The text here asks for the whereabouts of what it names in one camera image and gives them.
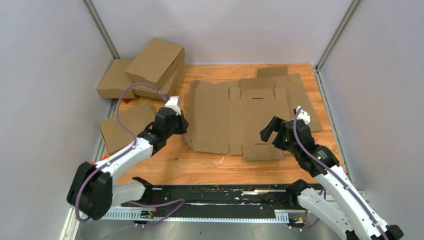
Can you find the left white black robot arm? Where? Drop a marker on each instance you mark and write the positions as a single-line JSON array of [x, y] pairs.
[[94, 188]]

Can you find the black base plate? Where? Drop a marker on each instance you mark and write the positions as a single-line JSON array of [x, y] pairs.
[[221, 201]]

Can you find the aluminium slotted rail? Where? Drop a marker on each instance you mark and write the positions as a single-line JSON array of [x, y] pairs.
[[146, 214]]

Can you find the aluminium corner post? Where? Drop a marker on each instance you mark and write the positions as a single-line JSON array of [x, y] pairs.
[[91, 9], [350, 12]]

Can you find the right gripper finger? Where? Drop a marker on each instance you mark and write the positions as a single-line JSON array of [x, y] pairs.
[[280, 141], [273, 126]]

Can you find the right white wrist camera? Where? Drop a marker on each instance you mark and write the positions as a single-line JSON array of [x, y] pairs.
[[301, 114]]

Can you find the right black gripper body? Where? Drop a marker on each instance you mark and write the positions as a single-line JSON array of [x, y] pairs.
[[288, 144]]

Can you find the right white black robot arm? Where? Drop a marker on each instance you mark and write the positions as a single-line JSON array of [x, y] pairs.
[[352, 218]]

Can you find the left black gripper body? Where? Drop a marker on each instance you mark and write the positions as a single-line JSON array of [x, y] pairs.
[[180, 128]]

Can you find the left aluminium corner post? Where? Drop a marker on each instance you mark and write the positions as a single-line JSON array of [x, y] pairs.
[[91, 9]]

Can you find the right aluminium corner post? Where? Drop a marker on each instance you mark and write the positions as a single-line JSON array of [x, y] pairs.
[[350, 12]]

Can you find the red object under boxes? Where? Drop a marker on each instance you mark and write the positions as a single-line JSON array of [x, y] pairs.
[[127, 100]]

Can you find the flat cardboard sheet underneath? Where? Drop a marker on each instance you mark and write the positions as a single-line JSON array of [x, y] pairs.
[[294, 96]]

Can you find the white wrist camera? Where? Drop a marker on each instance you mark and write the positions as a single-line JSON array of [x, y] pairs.
[[173, 103], [301, 114]]

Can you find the orange plastic clip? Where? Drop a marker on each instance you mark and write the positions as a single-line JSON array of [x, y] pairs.
[[105, 157]]

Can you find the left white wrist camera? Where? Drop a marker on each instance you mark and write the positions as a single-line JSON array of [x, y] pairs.
[[173, 103]]

